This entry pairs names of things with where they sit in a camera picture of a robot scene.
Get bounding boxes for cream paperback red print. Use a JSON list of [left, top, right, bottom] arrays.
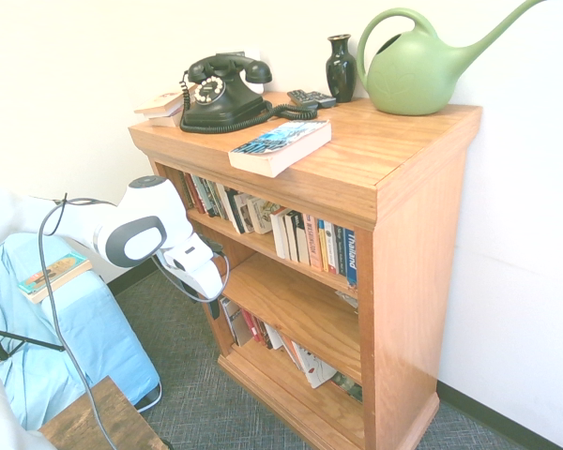
[[133, 91, 191, 118]]

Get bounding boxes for dark green cover book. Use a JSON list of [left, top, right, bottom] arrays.
[[330, 371, 364, 404]]

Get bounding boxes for black remote control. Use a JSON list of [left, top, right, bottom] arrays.
[[307, 91, 338, 110], [287, 88, 320, 111]]

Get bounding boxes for grey white leaning book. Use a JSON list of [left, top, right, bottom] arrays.
[[220, 297, 243, 349]]

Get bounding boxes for red spine leaning book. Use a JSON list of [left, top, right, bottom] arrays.
[[238, 307, 265, 348]]

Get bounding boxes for olive spine book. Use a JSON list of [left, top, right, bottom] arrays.
[[177, 171, 195, 210]]

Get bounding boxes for blue Thailand guide book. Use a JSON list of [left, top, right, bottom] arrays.
[[344, 228, 359, 287]]

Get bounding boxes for red white fallen book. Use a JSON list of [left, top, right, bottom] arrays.
[[255, 318, 284, 352]]

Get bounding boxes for dark blue spine book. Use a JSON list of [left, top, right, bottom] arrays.
[[332, 225, 350, 278]]

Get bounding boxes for white cover text book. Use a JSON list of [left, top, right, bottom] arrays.
[[269, 207, 288, 261]]

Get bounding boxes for thin white spine book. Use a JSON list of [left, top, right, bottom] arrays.
[[323, 221, 341, 277]]

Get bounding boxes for dark green spine book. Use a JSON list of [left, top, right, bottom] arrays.
[[205, 180, 224, 219]]

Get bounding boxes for black camera tripod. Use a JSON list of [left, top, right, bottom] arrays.
[[0, 325, 68, 368]]

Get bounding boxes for black rotary telephone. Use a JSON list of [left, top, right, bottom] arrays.
[[177, 69, 320, 135]]

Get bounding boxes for blue white paperback book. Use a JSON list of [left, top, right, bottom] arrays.
[[228, 119, 333, 178]]

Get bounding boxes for pink orange spine book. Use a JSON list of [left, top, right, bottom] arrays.
[[304, 214, 324, 273]]

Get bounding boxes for white black spine book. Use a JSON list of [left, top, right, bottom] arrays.
[[293, 213, 312, 266]]

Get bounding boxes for cream cover leaning book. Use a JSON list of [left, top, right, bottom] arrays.
[[246, 196, 283, 235]]

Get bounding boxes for tan edge book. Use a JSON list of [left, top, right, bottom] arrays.
[[25, 269, 94, 305]]

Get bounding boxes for blue cloth covered seat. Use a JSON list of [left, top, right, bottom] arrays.
[[0, 229, 163, 431]]

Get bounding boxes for black rotary phone base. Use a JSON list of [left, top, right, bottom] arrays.
[[181, 69, 266, 126]]

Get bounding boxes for white brown leaning book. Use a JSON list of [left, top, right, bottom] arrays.
[[234, 192, 257, 234]]

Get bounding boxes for dark wooden table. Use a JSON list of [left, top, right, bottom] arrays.
[[37, 374, 171, 450]]

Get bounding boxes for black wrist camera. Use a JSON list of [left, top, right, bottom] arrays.
[[200, 236, 227, 258]]

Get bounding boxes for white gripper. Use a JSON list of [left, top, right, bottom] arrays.
[[161, 233, 224, 322]]

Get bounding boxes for black phone handset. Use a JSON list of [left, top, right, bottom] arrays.
[[187, 52, 273, 85]]

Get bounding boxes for teal orange cover book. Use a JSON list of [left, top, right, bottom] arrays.
[[17, 250, 94, 296]]

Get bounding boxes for black leaning book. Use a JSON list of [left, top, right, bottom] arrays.
[[224, 187, 248, 234]]

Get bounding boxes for wooden bookshelf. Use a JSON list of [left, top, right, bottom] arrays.
[[128, 91, 483, 450]]

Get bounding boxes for green plastic watering can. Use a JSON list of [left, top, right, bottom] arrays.
[[356, 0, 551, 117]]

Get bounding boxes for white book red figures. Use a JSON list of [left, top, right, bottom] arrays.
[[281, 335, 340, 390]]

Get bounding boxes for yellow spine book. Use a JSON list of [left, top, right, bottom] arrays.
[[317, 218, 331, 275]]

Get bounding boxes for black gold-rimmed vase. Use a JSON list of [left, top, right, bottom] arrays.
[[326, 34, 358, 104]]

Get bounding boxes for grey camera cable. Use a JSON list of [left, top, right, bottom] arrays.
[[37, 192, 232, 450]]

